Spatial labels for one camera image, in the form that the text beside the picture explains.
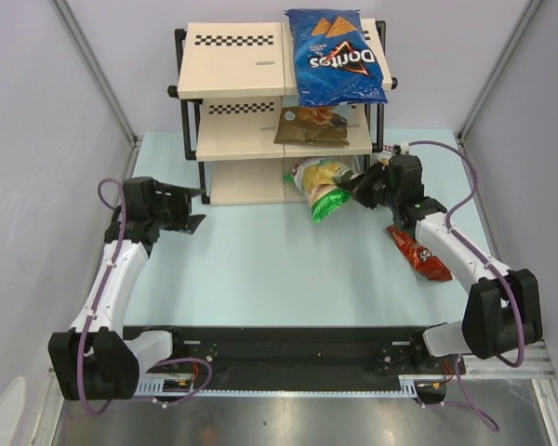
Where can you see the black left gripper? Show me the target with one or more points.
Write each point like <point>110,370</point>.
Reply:
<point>181,199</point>

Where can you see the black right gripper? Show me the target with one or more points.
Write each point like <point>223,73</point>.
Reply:
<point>365,179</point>

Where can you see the green Chuba cassava chips bag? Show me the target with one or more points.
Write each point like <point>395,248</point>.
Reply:
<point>318,179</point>

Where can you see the light blue brown chips bag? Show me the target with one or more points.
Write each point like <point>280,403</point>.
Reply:
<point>323,126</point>

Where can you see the blue Doritos bag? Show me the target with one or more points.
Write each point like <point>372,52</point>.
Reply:
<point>333,63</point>

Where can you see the brown Chuba chips bag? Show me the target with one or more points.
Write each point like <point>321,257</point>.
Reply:
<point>385,154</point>

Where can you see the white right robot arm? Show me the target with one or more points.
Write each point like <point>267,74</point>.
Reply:
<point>502,314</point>

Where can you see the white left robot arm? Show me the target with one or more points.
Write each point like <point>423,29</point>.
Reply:
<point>92,360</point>

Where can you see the beige three-tier black-framed shelf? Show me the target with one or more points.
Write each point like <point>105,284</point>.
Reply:
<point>233,78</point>

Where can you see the red Doritos bag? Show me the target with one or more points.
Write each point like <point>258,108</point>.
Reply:
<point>421,258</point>

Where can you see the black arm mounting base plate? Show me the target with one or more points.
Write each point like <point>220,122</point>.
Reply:
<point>309,359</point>

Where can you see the white slotted cable duct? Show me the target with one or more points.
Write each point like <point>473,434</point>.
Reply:
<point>165,385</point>

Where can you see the aluminium frame rail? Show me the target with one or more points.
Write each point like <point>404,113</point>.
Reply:
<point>536,365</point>

